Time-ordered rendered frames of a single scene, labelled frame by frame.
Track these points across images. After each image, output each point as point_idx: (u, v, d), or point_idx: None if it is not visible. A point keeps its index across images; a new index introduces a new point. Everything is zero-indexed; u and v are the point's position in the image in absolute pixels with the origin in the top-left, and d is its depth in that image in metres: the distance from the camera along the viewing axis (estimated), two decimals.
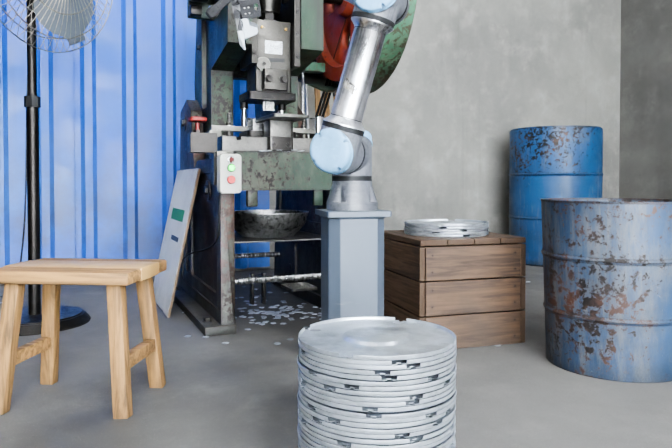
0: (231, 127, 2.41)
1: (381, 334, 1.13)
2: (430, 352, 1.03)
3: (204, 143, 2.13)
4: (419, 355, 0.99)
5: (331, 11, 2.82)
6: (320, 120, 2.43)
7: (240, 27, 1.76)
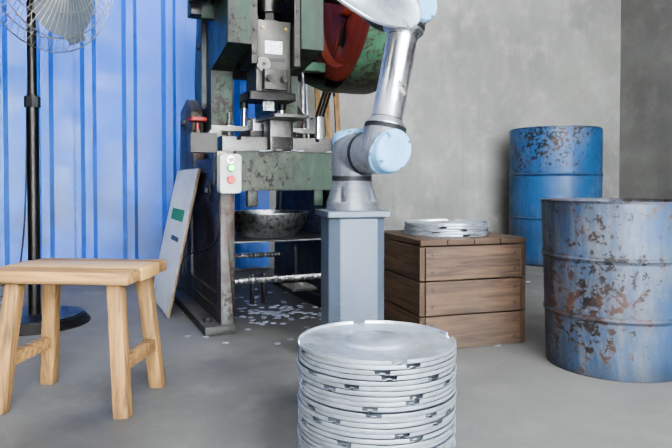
0: (231, 127, 2.41)
1: None
2: (387, 23, 1.21)
3: (204, 143, 2.13)
4: (375, 21, 1.18)
5: (345, 46, 2.68)
6: (320, 120, 2.43)
7: None
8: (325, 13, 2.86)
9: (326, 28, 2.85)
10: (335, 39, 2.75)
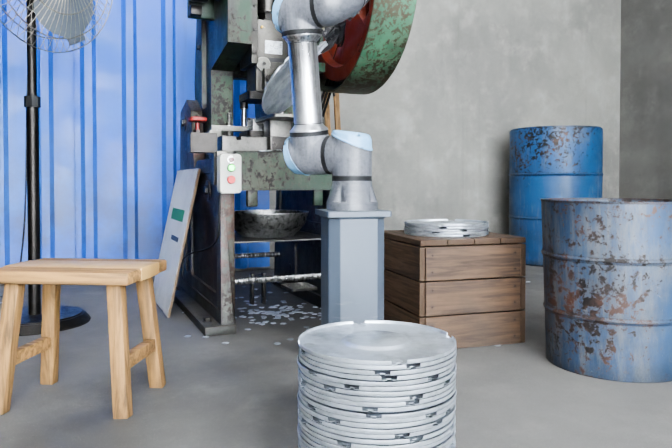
0: (231, 127, 2.41)
1: (287, 83, 2.24)
2: (272, 112, 2.27)
3: (204, 143, 2.13)
4: None
5: (371, 0, 2.45)
6: None
7: None
8: (346, 57, 2.65)
9: (353, 52, 2.58)
10: (362, 23, 2.50)
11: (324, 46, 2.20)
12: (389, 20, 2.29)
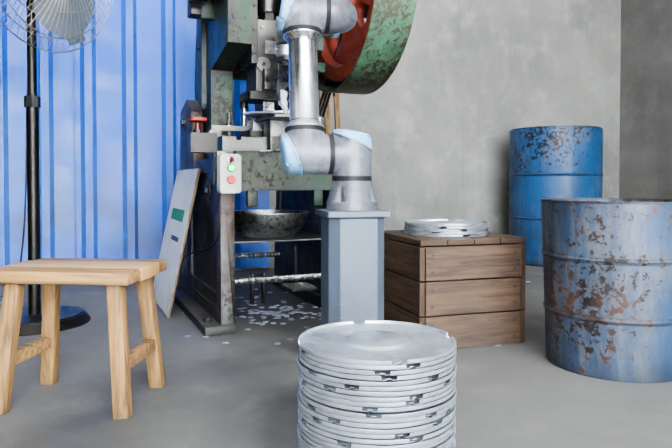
0: (231, 127, 2.41)
1: None
2: (249, 116, 2.36)
3: (204, 143, 2.13)
4: None
5: (369, 9, 2.46)
6: (320, 120, 2.43)
7: None
8: (342, 57, 2.69)
9: (349, 55, 2.62)
10: (359, 30, 2.52)
11: (280, 94, 2.26)
12: (389, 20, 2.29)
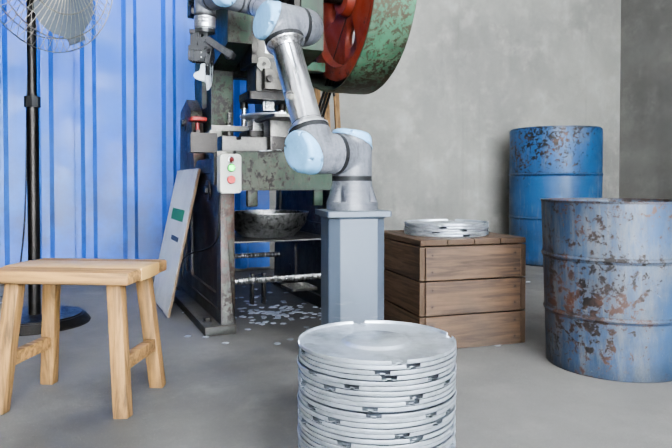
0: (231, 127, 2.41)
1: None
2: (244, 118, 2.37)
3: (204, 143, 2.13)
4: (243, 118, 2.42)
5: (356, 41, 2.58)
6: None
7: None
8: (328, 38, 2.83)
9: (332, 48, 2.78)
10: (344, 45, 2.66)
11: (205, 68, 2.13)
12: (389, 20, 2.29)
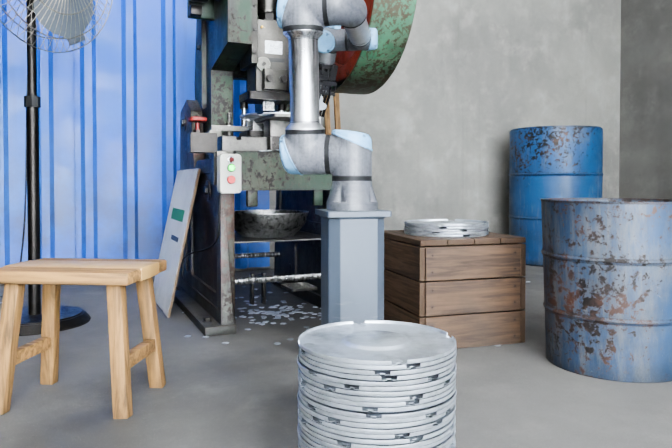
0: (231, 127, 2.41)
1: None
2: (250, 115, 2.28)
3: (204, 143, 2.13)
4: (242, 115, 2.30)
5: None
6: (320, 120, 2.43)
7: None
8: None
9: None
10: None
11: None
12: (389, 20, 2.29)
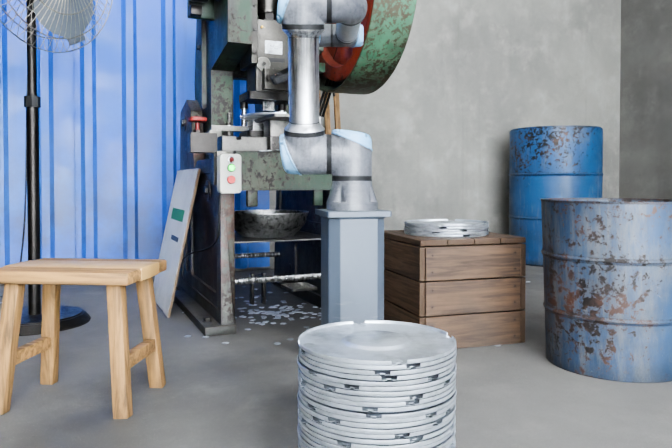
0: (231, 127, 2.41)
1: None
2: (273, 114, 2.24)
3: (204, 143, 2.13)
4: (262, 113, 2.23)
5: None
6: (320, 120, 2.43)
7: None
8: None
9: None
10: None
11: None
12: (389, 20, 2.29)
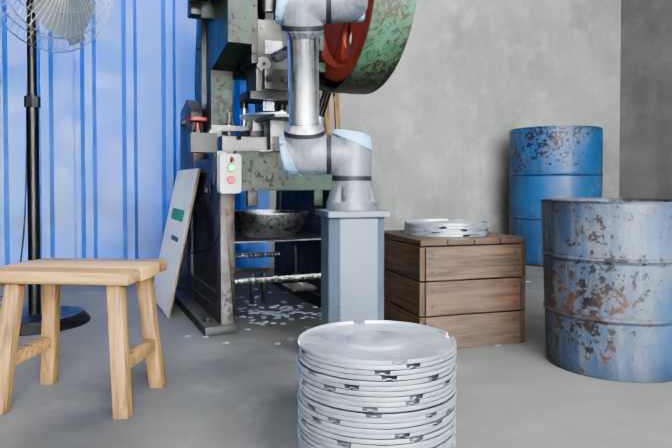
0: (231, 127, 2.41)
1: None
2: None
3: (204, 143, 2.13)
4: None
5: None
6: (320, 120, 2.43)
7: None
8: None
9: None
10: None
11: None
12: (389, 20, 2.29)
